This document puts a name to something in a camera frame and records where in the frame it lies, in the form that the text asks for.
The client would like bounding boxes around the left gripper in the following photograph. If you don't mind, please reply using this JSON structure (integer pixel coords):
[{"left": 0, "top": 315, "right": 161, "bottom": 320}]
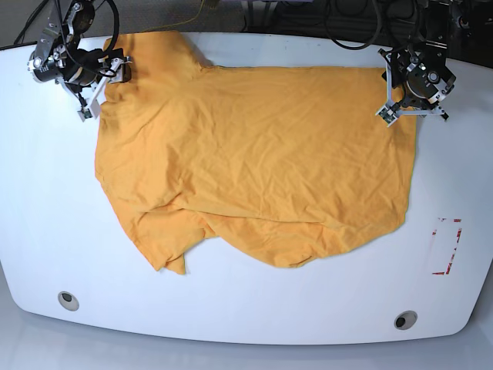
[{"left": 378, "top": 48, "right": 450, "bottom": 120}]

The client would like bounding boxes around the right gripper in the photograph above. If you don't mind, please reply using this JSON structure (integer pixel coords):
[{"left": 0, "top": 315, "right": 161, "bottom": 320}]
[{"left": 57, "top": 56, "right": 133, "bottom": 106}]

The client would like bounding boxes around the orange t-shirt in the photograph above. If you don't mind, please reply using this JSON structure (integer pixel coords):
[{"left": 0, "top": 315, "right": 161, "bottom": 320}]
[{"left": 95, "top": 32, "right": 416, "bottom": 274}]

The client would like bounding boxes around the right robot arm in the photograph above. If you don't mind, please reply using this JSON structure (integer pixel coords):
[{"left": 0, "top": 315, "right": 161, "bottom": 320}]
[{"left": 28, "top": 1, "right": 131, "bottom": 109}]

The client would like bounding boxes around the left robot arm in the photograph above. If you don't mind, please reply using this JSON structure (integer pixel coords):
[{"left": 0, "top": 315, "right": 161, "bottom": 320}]
[{"left": 323, "top": 1, "right": 456, "bottom": 127}]

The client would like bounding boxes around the red tape rectangle marking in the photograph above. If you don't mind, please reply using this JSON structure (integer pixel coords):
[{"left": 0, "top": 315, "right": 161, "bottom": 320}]
[{"left": 428, "top": 217, "right": 463, "bottom": 276}]

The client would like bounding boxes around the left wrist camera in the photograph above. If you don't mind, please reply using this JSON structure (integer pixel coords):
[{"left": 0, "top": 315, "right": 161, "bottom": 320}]
[{"left": 375, "top": 106, "right": 399, "bottom": 127}]

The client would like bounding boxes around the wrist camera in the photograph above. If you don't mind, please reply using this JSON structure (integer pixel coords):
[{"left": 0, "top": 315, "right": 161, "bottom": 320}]
[
  {"left": 78, "top": 102, "right": 101, "bottom": 122},
  {"left": 375, "top": 106, "right": 399, "bottom": 127}
]

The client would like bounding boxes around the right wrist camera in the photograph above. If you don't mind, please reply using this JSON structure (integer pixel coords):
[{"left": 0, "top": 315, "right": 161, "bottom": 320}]
[{"left": 78, "top": 102, "right": 101, "bottom": 122}]

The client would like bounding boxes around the yellow cable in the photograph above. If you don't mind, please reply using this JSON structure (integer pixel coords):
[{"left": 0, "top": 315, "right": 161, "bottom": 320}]
[{"left": 140, "top": 0, "right": 205, "bottom": 35}]

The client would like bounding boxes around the black floor cable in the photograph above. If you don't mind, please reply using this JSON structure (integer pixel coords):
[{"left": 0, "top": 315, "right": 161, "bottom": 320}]
[{"left": 14, "top": 0, "right": 51, "bottom": 44}]

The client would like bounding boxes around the left table cable grommet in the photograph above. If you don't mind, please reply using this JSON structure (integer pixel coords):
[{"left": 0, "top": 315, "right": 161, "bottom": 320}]
[{"left": 58, "top": 291, "right": 79, "bottom": 311}]

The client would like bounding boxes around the table cable grommet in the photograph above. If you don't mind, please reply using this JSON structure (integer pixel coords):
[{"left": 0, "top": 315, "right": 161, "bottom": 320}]
[
  {"left": 58, "top": 291, "right": 79, "bottom": 311},
  {"left": 394, "top": 311, "right": 418, "bottom": 331}
]

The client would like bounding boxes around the right table cable grommet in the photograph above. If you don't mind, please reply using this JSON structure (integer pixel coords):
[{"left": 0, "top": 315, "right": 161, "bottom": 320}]
[{"left": 394, "top": 311, "right": 418, "bottom": 331}]

